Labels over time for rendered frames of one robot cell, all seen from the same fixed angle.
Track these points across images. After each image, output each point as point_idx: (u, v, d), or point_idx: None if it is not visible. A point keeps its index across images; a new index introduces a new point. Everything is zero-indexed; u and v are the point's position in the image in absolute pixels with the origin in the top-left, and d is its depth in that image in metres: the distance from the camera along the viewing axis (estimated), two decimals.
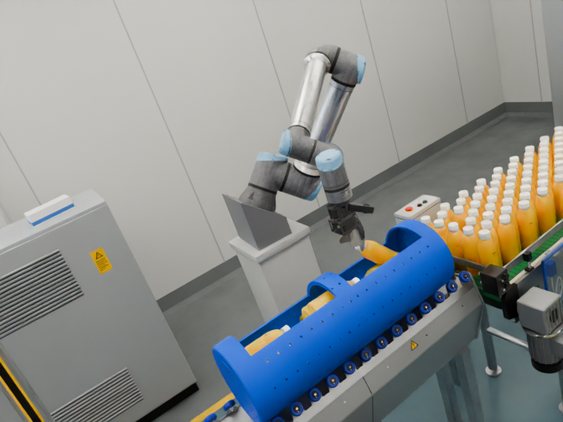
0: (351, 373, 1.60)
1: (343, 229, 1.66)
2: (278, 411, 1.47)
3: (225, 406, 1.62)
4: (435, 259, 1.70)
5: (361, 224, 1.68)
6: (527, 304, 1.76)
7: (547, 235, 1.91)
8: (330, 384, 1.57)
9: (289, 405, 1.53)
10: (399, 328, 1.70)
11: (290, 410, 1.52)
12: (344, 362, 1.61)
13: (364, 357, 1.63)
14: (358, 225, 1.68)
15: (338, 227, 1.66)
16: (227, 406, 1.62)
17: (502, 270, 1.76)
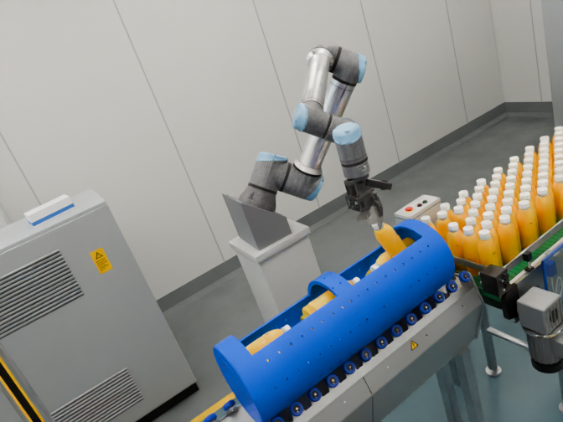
0: (350, 373, 1.60)
1: (360, 205, 1.60)
2: (279, 410, 1.47)
3: (225, 406, 1.62)
4: (436, 259, 1.70)
5: (379, 201, 1.62)
6: (527, 304, 1.76)
7: (547, 235, 1.91)
8: (329, 383, 1.57)
9: (290, 404, 1.53)
10: (399, 328, 1.70)
11: (290, 409, 1.52)
12: (345, 362, 1.61)
13: (364, 357, 1.63)
14: (377, 202, 1.62)
15: (356, 203, 1.60)
16: (227, 406, 1.62)
17: (502, 270, 1.76)
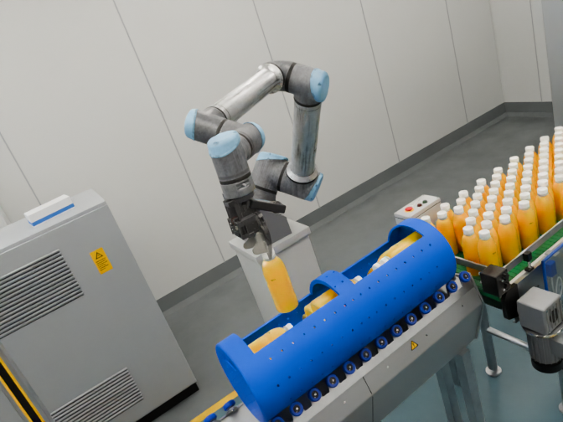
0: (348, 373, 1.60)
1: (241, 230, 1.33)
2: (281, 409, 1.47)
3: (225, 406, 1.62)
4: (437, 257, 1.71)
5: (266, 226, 1.35)
6: (527, 304, 1.76)
7: (547, 235, 1.91)
8: (328, 382, 1.57)
9: (291, 402, 1.53)
10: (400, 329, 1.70)
11: (290, 406, 1.52)
12: (347, 361, 1.62)
13: (364, 356, 1.63)
14: (263, 227, 1.35)
15: (236, 228, 1.33)
16: (227, 406, 1.62)
17: (502, 270, 1.76)
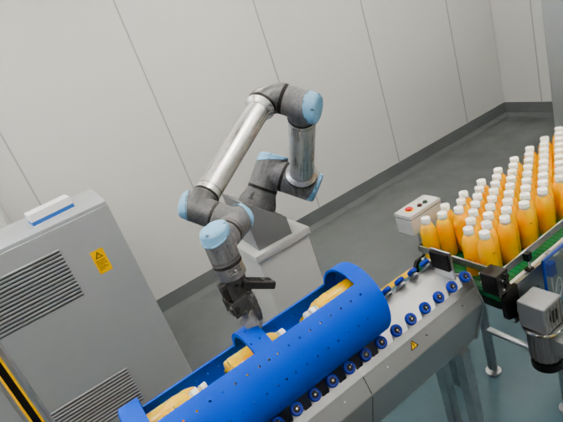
0: (353, 362, 1.62)
1: (235, 311, 1.43)
2: None
3: None
4: (368, 308, 1.57)
5: (258, 306, 1.46)
6: (527, 304, 1.76)
7: (547, 235, 1.91)
8: (337, 380, 1.58)
9: (296, 416, 1.52)
10: (397, 326, 1.70)
11: (301, 414, 1.52)
12: (348, 373, 1.60)
13: (369, 353, 1.64)
14: (255, 306, 1.45)
15: (230, 309, 1.43)
16: None
17: (502, 270, 1.76)
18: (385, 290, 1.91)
